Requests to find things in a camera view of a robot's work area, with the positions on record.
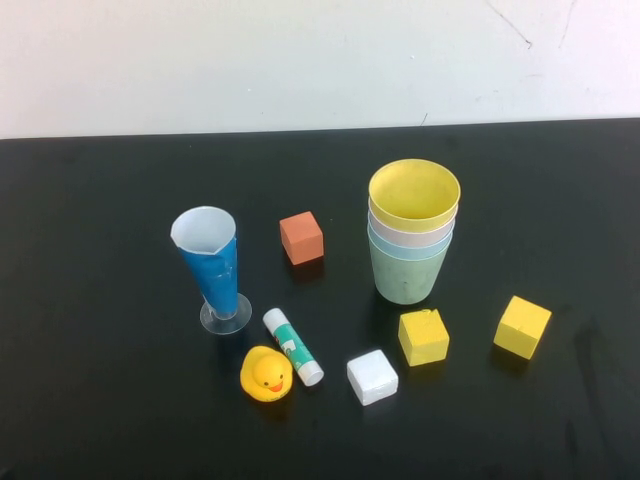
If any orange foam cube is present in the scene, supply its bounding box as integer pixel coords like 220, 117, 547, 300
278, 210, 327, 267

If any yellow foam cube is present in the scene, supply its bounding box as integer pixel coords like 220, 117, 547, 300
397, 307, 451, 368
492, 295, 553, 361

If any white foam cube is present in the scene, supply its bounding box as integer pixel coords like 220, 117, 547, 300
346, 349, 400, 407

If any white green glue stick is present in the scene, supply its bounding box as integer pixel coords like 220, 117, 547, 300
262, 307, 325, 388

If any yellow rubber duck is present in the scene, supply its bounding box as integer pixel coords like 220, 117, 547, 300
239, 345, 295, 403

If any pale green plastic cup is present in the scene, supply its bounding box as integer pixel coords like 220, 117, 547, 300
369, 233, 452, 306

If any yellow plastic cup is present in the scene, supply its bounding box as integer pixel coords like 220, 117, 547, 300
368, 158, 462, 234

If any light blue plastic cup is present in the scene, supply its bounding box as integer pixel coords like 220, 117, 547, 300
367, 221, 456, 262

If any clear footed conical glass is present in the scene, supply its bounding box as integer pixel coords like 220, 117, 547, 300
172, 234, 254, 336

